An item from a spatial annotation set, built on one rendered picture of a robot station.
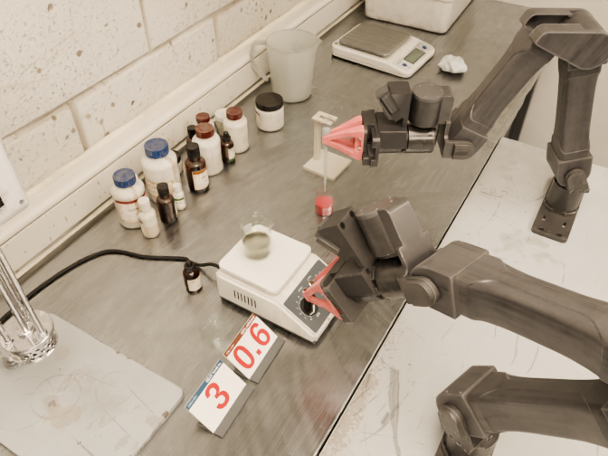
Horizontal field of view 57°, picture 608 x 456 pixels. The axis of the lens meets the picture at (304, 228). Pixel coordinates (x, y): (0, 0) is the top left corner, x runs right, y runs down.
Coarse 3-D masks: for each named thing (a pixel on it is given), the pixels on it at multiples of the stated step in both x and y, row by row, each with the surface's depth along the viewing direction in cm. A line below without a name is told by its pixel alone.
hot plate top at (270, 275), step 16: (240, 240) 99; (272, 240) 99; (288, 240) 99; (224, 256) 96; (240, 256) 96; (272, 256) 96; (288, 256) 96; (304, 256) 96; (240, 272) 94; (256, 272) 94; (272, 272) 94; (288, 272) 94; (272, 288) 91
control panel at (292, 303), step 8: (320, 264) 98; (312, 272) 97; (304, 280) 95; (296, 288) 94; (304, 288) 95; (296, 296) 93; (320, 296) 95; (288, 304) 92; (296, 304) 93; (296, 312) 92; (320, 312) 94; (328, 312) 95; (304, 320) 92; (312, 320) 93; (320, 320) 93; (312, 328) 92
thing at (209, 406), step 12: (216, 372) 86; (228, 372) 87; (216, 384) 85; (228, 384) 86; (240, 384) 87; (204, 396) 83; (216, 396) 85; (228, 396) 86; (192, 408) 82; (204, 408) 83; (216, 408) 84; (204, 420) 82; (216, 420) 83
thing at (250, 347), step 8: (256, 320) 93; (248, 328) 92; (256, 328) 93; (264, 328) 93; (248, 336) 91; (256, 336) 92; (264, 336) 93; (272, 336) 94; (240, 344) 90; (248, 344) 91; (256, 344) 92; (264, 344) 92; (232, 352) 88; (240, 352) 89; (248, 352) 90; (256, 352) 91; (240, 360) 89; (248, 360) 90; (256, 360) 91; (248, 368) 89
